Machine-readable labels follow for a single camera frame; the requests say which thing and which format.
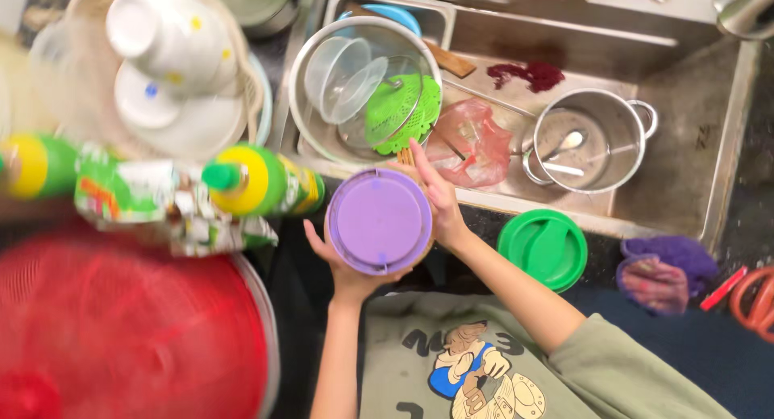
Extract person's left hand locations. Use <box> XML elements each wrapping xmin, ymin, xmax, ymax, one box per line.
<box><xmin>304</xmin><ymin>219</ymin><xmax>413</xmax><ymax>304</ymax></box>

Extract person's right hand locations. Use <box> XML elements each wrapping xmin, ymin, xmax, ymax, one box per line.
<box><xmin>389</xmin><ymin>138</ymin><xmax>476</xmax><ymax>254</ymax></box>

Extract purple lidded round container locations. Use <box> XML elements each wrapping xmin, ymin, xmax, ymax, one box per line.
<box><xmin>325</xmin><ymin>167</ymin><xmax>435</xmax><ymax>277</ymax></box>

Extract pink plastic bag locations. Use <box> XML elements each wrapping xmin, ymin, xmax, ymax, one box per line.
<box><xmin>425</xmin><ymin>98</ymin><xmax>514</xmax><ymax>189</ymax></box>

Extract green plastic lattice mat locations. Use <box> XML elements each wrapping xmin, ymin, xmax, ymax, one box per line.
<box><xmin>364</xmin><ymin>73</ymin><xmax>443</xmax><ymax>156</ymax></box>

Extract person's green printed shirt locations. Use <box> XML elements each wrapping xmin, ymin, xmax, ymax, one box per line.
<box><xmin>357</xmin><ymin>291</ymin><xmax>737</xmax><ymax>419</ymax></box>

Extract green round plastic lid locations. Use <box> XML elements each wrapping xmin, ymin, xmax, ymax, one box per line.
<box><xmin>496</xmin><ymin>209</ymin><xmax>589</xmax><ymax>294</ymax></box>

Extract thin steel rod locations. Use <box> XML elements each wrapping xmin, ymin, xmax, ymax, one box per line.
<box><xmin>441</xmin><ymin>79</ymin><xmax>538</xmax><ymax>119</ymax></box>

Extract green dish soap bottle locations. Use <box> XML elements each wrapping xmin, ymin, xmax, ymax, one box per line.
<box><xmin>201</xmin><ymin>143</ymin><xmax>326</xmax><ymax>218</ymax></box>
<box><xmin>0</xmin><ymin>133</ymin><xmax>81</xmax><ymax>201</ymax></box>

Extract steel spoon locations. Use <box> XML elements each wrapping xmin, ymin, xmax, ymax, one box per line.
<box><xmin>540</xmin><ymin>130</ymin><xmax>587</xmax><ymax>163</ymax></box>

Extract glass pot lid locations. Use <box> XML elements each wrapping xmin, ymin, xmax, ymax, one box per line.
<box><xmin>337</xmin><ymin>55</ymin><xmax>424</xmax><ymax>150</ymax></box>

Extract wooden spatula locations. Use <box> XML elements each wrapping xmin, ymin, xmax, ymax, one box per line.
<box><xmin>346</xmin><ymin>3</ymin><xmax>477</xmax><ymax>80</ymax></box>

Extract large steel mixing bowl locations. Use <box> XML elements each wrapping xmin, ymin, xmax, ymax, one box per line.
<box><xmin>288</xmin><ymin>15</ymin><xmax>443</xmax><ymax>167</ymax></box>

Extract dark red food scraps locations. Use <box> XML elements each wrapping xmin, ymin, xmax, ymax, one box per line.
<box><xmin>487</xmin><ymin>61</ymin><xmax>566</xmax><ymax>94</ymax></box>

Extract clear plastic container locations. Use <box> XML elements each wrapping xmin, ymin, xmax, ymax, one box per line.
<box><xmin>303</xmin><ymin>36</ymin><xmax>389</xmax><ymax>126</ymax></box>

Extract blue plastic bowl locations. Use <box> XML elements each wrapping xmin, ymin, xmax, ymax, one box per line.
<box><xmin>336</xmin><ymin>3</ymin><xmax>423</xmax><ymax>38</ymax></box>

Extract green white refill packet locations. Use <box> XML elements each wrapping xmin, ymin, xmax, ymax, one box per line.
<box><xmin>74</xmin><ymin>143</ymin><xmax>280</xmax><ymax>258</ymax></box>

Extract purple cleaning cloth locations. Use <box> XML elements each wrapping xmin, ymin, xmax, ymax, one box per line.
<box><xmin>616</xmin><ymin>235</ymin><xmax>719</xmax><ymax>317</ymax></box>

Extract red plastic colander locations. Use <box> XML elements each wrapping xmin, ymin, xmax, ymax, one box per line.
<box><xmin>0</xmin><ymin>222</ymin><xmax>270</xmax><ymax>419</ymax></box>

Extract stainless steel sink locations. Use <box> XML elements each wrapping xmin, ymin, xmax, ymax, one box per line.
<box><xmin>267</xmin><ymin>0</ymin><xmax>762</xmax><ymax>244</ymax></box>

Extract white dotted cup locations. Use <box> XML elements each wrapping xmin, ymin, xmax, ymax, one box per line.
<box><xmin>113</xmin><ymin>61</ymin><xmax>188</xmax><ymax>131</ymax></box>
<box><xmin>105</xmin><ymin>0</ymin><xmax>239</xmax><ymax>94</ymax></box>

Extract red plastic stick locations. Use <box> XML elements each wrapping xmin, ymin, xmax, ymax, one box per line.
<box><xmin>700</xmin><ymin>265</ymin><xmax>749</xmax><ymax>312</ymax></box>

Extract beige plastic dish basket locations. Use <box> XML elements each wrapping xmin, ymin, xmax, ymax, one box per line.
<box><xmin>27</xmin><ymin>0</ymin><xmax>267</xmax><ymax>161</ymax></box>

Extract steel faucet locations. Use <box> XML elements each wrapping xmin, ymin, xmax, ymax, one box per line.
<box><xmin>712</xmin><ymin>0</ymin><xmax>774</xmax><ymax>42</ymax></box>

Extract steel pot with handles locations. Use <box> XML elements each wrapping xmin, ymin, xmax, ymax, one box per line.
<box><xmin>521</xmin><ymin>88</ymin><xmax>659</xmax><ymax>195</ymax></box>

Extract orange coiled hose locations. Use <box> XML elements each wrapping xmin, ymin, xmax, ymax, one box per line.
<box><xmin>728</xmin><ymin>265</ymin><xmax>774</xmax><ymax>345</ymax></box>

